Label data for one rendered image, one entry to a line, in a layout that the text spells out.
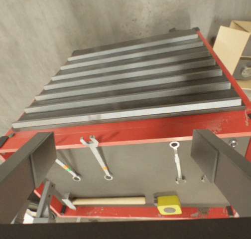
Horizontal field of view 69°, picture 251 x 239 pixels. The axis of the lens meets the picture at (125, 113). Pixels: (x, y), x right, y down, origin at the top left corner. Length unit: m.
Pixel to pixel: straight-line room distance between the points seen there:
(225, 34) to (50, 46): 1.13
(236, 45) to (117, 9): 0.71
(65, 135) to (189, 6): 1.03
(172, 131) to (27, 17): 1.26
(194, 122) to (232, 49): 0.77
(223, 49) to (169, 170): 0.81
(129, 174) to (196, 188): 0.24
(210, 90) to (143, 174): 0.33
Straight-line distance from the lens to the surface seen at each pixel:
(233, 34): 1.18
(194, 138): 0.17
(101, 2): 1.29
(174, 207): 0.76
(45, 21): 1.44
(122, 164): 0.60
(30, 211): 2.03
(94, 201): 0.82
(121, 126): 0.50
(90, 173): 0.68
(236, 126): 0.48
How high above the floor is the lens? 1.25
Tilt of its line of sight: 50 degrees down
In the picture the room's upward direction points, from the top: 171 degrees counter-clockwise
